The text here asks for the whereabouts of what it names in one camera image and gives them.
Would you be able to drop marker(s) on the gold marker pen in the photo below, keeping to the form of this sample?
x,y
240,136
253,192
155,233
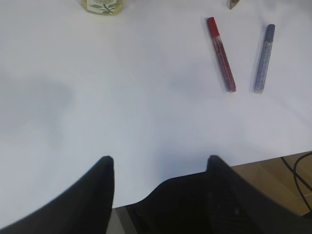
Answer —
x,y
233,3

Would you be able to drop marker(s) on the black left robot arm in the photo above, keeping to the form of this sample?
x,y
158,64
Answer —
x,y
177,206

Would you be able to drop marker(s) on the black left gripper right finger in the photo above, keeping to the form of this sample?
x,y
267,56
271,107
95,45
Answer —
x,y
236,207

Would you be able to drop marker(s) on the red glitter glue tube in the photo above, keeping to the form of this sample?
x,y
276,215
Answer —
x,y
221,56

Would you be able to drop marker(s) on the silver glitter glue tube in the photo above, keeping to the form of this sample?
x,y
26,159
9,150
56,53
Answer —
x,y
264,59

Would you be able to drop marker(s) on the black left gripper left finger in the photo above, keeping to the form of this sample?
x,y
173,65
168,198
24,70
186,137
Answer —
x,y
84,208

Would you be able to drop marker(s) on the yellow tea bottle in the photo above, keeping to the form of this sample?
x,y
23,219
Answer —
x,y
102,7

